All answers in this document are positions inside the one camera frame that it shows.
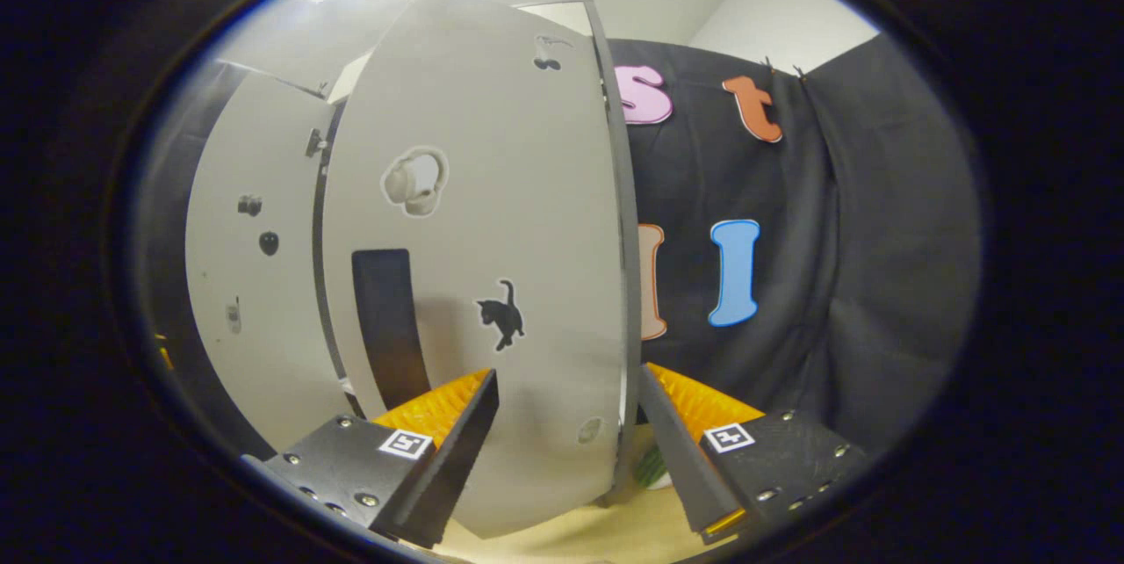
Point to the white cabinet door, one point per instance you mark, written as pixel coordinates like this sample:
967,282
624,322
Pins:
255,327
509,221

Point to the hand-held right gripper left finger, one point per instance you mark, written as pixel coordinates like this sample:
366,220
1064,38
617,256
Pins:
443,459

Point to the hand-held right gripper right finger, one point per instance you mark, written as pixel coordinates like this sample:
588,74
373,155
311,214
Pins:
680,459

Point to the metal door hinge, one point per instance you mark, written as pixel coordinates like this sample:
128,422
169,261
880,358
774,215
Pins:
314,142

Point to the green striped pink toy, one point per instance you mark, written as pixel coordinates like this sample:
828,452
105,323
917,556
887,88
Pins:
652,467

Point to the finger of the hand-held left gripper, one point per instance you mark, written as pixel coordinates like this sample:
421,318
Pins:
164,351

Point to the black backdrop cloth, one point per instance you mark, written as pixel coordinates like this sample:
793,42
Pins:
878,239

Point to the white cabinet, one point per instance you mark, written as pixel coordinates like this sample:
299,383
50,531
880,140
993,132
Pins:
628,283

